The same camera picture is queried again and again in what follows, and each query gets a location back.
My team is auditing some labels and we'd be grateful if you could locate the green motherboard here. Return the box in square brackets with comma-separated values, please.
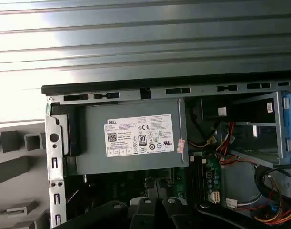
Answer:
[65, 152, 223, 215]

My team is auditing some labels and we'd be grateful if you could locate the grey parts rack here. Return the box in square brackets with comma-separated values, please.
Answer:
[0, 121, 52, 229]

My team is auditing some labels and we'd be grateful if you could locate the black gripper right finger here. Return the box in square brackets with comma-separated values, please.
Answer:
[161, 197, 291, 229]

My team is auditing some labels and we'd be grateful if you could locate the orange red wire bundle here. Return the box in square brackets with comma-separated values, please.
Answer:
[188, 121, 258, 167]

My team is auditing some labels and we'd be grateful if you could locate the black round cable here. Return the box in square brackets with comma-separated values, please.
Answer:
[253, 164, 291, 208]

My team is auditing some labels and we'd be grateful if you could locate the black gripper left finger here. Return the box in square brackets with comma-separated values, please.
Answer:
[61, 197, 160, 229]

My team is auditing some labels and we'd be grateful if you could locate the black open PC case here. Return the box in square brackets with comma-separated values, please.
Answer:
[41, 80, 291, 229]

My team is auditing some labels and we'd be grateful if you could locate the orange yellow disk power wire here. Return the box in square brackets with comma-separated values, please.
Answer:
[253, 177, 291, 226]

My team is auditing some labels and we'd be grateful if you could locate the grey metal drive cage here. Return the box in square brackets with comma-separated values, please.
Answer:
[231, 92, 285, 167]

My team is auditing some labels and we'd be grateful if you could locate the grey power supply unit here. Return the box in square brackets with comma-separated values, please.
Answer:
[51, 99, 190, 176]

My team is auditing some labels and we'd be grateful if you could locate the black RAM slot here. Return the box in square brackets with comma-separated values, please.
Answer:
[188, 155, 194, 203]
[197, 155, 202, 203]
[192, 155, 198, 203]
[201, 155, 207, 203]

